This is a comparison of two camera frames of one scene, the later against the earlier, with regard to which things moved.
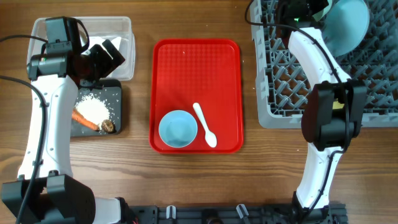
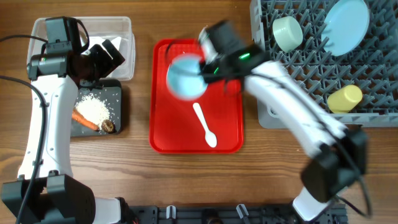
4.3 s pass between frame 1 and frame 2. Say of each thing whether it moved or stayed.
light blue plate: stayed
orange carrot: stayed
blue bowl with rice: moved
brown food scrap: stayed
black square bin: stayed
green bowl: moved
